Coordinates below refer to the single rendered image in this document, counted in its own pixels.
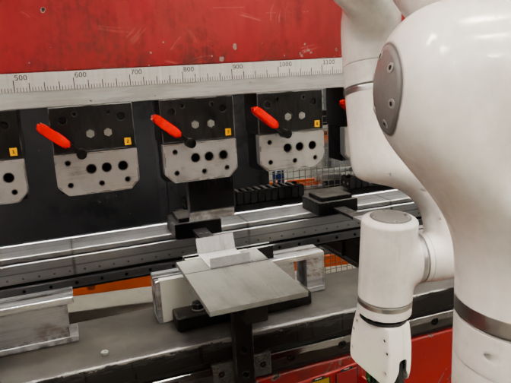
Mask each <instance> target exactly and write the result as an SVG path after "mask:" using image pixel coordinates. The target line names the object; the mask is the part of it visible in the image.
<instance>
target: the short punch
mask: <svg viewBox="0 0 511 383"><path fill-rule="evenodd" d="M186 197H187V206H188V212H189V222H192V221H197V220H207V219H212V218H218V217H227V216H233V215H235V214H234V207H235V194H234V183H233V174H232V175H231V176H230V177H224V178H217V179H206V180H199V181H193V182H186Z"/></svg>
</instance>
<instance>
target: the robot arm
mask: <svg viewBox="0 0 511 383"><path fill-rule="evenodd" d="M333 1H334V2H335V3H337V4H338V5H339V6H340V7H341V8H342V13H341V55H342V67H343V77H344V96H345V105H346V114H347V123H348V140H349V149H350V158H351V167H352V170H353V172H354V175H355V176H356V177H357V178H359V179H361V180H363V181H365V182H371V183H375V184H379V185H385V186H389V187H392V188H396V189H398V190H399V191H401V192H403V193H405V194H406V195H407V196H408V197H409V198H410V199H411V200H412V201H413V202H414V203H415V204H416V206H417V208H418V210H419V211H420V214H421V219H422V223H423V232H422V233H419V232H418V227H419V223H418V220H417V219H416V218H415V217H414V216H412V215H410V214H407V213H405V212H402V211H398V210H374V211H370V212H368V213H366V214H364V215H363V216H362V218H361V225H360V257H359V272H358V288H357V311H356V313H355V316H354V323H353V327H352V333H351V357H352V358H353V360H354V361H355V362H356V363H357V364H358V365H360V366H361V367H362V368H363V369H364V370H366V380H367V382H368V383H405V380H404V378H405V379H407V378H408V376H409V374H410V369H411V331H410V325H409V322H408V318H409V317H410V316H411V311H412V302H413V292H414V288H415V286H416V285H417V284H419V283H423V282H432V281H439V280H448V279H450V278H453V277H454V306H453V331H452V377H451V383H511V0H333ZM402 15H403V16H404V17H405V19H404V20H403V21H402Z"/></svg>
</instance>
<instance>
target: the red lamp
mask: <svg viewBox="0 0 511 383"><path fill-rule="evenodd" d="M337 383H357V367H356V368H353V369H350V370H347V371H345V372H341V373H339V374H337Z"/></svg>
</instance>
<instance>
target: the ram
mask: <svg viewBox="0 0 511 383"><path fill-rule="evenodd" d="M341 13H342V8H341V7H340V6H339V5H338V4H337V3H335V2H334V1H333V0H0V74H20V73H35V72H51V71H81V70H97V69H113V68H143V67H160V66H175V65H206V64H221V63H237V62H268V61H284V60H299V59H330V58H342V55H341ZM333 87H344V77H343V73H335V74H310V75H297V76H284V77H271V78H246V79H233V80H220V81H195V82H182V83H169V84H144V85H132V86H118V87H93V88H81V89H67V90H42V91H30V92H17V93H0V111H5V110H16V109H37V108H49V107H60V106H81V105H92V104H103V103H124V102H136V101H147V100H168V99H179V98H190V97H212V96H223V95H234V94H245V93H267V92H278V91H289V90H310V89H322V88H333Z"/></svg>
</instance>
